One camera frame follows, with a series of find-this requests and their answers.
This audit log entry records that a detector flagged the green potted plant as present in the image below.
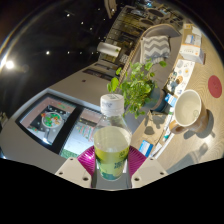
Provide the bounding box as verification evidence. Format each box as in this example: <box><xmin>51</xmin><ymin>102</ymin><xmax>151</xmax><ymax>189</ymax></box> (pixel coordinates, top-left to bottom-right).
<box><xmin>106</xmin><ymin>59</ymin><xmax>168</xmax><ymax>119</ymax></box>

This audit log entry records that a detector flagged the grey curved sofa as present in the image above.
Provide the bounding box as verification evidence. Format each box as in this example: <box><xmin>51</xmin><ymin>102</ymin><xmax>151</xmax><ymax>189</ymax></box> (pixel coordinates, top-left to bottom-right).
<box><xmin>118</xmin><ymin>23</ymin><xmax>184</xmax><ymax>134</ymax></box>

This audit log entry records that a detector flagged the grey zigzag cushion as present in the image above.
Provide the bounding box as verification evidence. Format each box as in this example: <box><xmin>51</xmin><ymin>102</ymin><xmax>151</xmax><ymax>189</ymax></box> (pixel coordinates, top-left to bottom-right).
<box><xmin>139</xmin><ymin>34</ymin><xmax>172</xmax><ymax>64</ymax></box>

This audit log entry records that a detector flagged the blue and white small box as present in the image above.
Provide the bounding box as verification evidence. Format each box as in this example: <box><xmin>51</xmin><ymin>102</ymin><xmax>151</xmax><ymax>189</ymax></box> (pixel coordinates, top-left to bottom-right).
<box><xmin>138</xmin><ymin>139</ymin><xmax>154</xmax><ymax>158</ymax></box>

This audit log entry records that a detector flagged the group of ceiling lights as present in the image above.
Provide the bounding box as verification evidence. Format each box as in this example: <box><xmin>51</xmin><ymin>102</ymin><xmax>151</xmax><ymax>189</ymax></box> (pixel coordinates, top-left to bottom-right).
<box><xmin>3</xmin><ymin>9</ymin><xmax>94</xmax><ymax>71</ymax></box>

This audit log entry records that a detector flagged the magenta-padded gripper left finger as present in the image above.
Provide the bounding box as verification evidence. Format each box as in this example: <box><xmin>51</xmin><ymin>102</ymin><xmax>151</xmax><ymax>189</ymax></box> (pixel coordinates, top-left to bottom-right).
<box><xmin>54</xmin><ymin>145</ymin><xmax>98</xmax><ymax>189</ymax></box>

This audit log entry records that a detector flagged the arched window with decals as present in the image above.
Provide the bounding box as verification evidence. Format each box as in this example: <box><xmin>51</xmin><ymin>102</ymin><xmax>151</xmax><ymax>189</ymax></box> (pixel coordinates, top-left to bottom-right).
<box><xmin>14</xmin><ymin>93</ymin><xmax>104</xmax><ymax>159</ymax></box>

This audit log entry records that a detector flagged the white round pillar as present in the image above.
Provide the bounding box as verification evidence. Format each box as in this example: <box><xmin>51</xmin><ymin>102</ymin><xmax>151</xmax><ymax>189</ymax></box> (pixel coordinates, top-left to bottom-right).
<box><xmin>96</xmin><ymin>41</ymin><xmax>122</xmax><ymax>58</ymax></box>

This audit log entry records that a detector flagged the clear bottle with green label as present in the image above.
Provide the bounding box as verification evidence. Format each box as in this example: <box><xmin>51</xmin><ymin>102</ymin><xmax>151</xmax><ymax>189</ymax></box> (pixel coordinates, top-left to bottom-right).
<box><xmin>92</xmin><ymin>93</ymin><xmax>133</xmax><ymax>182</ymax></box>

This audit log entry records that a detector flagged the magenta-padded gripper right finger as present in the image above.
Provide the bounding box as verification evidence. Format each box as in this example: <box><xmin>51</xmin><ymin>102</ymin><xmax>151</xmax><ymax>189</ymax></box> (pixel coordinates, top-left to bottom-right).
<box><xmin>125</xmin><ymin>145</ymin><xmax>169</xmax><ymax>189</ymax></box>

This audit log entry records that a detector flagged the flat round red coaster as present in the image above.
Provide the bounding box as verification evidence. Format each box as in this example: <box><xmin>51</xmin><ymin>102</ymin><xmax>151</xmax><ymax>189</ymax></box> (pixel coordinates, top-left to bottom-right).
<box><xmin>207</xmin><ymin>74</ymin><xmax>223</xmax><ymax>99</ymax></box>

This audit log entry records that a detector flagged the tan mug with white letters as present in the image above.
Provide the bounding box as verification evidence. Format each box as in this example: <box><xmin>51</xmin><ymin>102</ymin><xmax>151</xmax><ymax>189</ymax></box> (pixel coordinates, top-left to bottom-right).
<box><xmin>168</xmin><ymin>89</ymin><xmax>210</xmax><ymax>135</ymax></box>

